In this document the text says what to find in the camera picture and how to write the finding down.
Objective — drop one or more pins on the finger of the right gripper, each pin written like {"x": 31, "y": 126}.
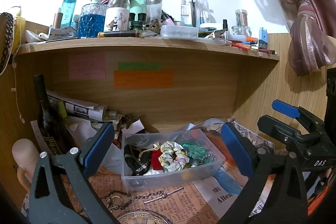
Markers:
{"x": 288, "y": 109}
{"x": 278, "y": 130}

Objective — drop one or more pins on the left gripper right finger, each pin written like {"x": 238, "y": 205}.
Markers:
{"x": 286, "y": 201}

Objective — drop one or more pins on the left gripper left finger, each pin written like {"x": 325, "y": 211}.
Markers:
{"x": 49, "y": 202}

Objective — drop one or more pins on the yellow sponge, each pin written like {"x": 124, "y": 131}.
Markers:
{"x": 190, "y": 175}

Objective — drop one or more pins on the red velvet pouch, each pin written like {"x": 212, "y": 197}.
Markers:
{"x": 155, "y": 163}

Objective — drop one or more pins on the floral fabric scrunchie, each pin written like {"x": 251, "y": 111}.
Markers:
{"x": 174, "y": 157}

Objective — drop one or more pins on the black cap with chains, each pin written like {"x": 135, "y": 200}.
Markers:
{"x": 137, "y": 160}

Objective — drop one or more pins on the cream mug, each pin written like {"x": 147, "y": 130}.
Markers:
{"x": 26, "y": 156}

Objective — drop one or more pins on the white paper sheet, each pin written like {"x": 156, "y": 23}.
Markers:
{"x": 91, "y": 154}

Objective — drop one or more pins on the pile of magazines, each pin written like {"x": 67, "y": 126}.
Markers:
{"x": 96, "y": 114}

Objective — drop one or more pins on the clear plastic bin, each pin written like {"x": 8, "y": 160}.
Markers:
{"x": 160, "y": 178}

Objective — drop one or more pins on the pink striped curtain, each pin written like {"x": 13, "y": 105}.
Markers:
{"x": 296, "y": 3}

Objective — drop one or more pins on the wooden shelf board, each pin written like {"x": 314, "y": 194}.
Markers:
{"x": 160, "y": 43}

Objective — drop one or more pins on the pink sticky note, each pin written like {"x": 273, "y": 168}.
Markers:
{"x": 89, "y": 66}

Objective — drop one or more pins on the orange sticky note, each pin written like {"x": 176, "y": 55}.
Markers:
{"x": 143, "y": 79}

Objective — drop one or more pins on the green sticky note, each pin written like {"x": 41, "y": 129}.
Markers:
{"x": 139, "y": 66}

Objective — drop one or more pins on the clear flat plastic box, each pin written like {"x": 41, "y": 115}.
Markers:
{"x": 179, "y": 32}

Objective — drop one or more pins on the blue patterned glass bottle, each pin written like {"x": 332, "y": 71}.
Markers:
{"x": 92, "y": 19}

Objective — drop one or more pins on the white label glass bottle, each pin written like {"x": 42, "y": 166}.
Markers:
{"x": 117, "y": 15}

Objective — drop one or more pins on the mint green pump bottle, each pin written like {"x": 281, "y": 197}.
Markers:
{"x": 137, "y": 12}

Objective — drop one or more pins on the light blue tall bottle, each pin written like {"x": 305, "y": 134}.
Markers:
{"x": 67, "y": 9}

